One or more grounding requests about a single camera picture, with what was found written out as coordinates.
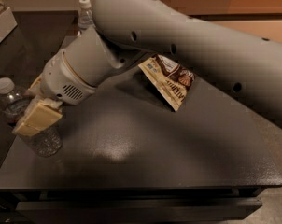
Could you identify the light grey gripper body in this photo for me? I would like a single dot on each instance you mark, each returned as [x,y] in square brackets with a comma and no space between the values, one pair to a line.
[63,78]

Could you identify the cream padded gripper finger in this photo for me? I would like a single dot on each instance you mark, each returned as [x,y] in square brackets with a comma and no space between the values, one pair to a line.
[34,88]
[40,114]

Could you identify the clear bottle red-banded label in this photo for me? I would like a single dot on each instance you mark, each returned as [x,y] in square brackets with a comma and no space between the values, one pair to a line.
[13,102]

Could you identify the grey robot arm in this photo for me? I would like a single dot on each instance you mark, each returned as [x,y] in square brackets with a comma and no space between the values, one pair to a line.
[127,32]

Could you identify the clear bottle white label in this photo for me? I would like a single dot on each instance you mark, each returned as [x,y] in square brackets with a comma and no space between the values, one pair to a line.
[85,19]

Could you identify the white box at left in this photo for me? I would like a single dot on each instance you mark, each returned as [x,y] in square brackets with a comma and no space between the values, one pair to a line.
[7,23]

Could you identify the brown cream snack bag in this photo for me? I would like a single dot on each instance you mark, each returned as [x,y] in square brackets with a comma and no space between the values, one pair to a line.
[172,80]

